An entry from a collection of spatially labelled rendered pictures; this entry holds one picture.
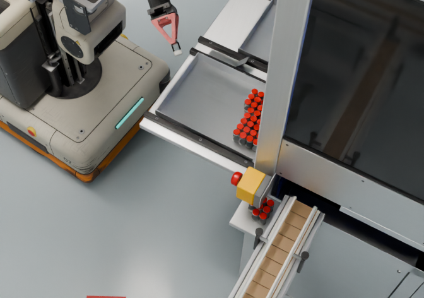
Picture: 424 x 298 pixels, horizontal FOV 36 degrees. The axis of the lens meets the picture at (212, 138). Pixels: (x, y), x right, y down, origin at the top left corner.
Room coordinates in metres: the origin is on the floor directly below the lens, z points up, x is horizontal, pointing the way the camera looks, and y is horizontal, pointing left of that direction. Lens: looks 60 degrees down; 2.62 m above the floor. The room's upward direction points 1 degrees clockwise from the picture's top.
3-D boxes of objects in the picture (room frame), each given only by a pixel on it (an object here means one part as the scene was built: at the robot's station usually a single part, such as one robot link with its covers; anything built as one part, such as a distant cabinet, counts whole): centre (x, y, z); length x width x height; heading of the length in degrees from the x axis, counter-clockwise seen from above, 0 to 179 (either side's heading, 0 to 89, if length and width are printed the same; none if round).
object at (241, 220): (0.77, -0.15, 0.87); 0.14 x 0.13 x 0.02; 62
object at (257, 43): (1.38, -0.29, 0.90); 0.34 x 0.26 x 0.04; 62
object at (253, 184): (0.81, -0.12, 0.99); 0.08 x 0.07 x 0.07; 62
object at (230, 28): (1.27, -0.15, 0.87); 0.70 x 0.48 x 0.02; 152
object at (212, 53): (1.32, -0.05, 0.91); 0.14 x 0.03 x 0.06; 61
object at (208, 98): (1.13, -0.03, 0.90); 0.34 x 0.26 x 0.04; 61
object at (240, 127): (1.09, -0.11, 0.90); 0.18 x 0.02 x 0.05; 151
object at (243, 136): (1.08, -0.13, 0.90); 0.18 x 0.02 x 0.05; 151
